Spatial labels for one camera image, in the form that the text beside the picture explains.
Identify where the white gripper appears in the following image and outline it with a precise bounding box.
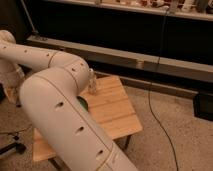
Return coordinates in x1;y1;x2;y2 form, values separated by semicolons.
3;79;23;106

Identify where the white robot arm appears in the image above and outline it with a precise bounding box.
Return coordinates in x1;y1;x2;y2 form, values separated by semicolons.
0;30;138;171

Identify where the black stand base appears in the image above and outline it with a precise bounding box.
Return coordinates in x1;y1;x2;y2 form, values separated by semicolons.
0;134;26;155

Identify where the metal pole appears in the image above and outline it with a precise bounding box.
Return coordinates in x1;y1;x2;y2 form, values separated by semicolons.
20;0;39;37

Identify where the green bowl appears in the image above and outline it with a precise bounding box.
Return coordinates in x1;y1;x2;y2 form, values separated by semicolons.
77;96;89;111

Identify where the wooden table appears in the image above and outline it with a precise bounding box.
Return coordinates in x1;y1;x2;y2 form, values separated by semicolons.
32;74;144;163

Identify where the long wooden beam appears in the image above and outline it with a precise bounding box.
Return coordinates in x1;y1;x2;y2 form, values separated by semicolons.
27;35;213;83

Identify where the black box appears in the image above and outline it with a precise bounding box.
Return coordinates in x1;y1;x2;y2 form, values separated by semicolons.
193;93;213;121

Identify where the shelf with items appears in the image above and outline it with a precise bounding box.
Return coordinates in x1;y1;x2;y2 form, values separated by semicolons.
46;0;213;22

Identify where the black cable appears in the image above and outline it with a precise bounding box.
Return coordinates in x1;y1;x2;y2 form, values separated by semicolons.
146;8;181;171

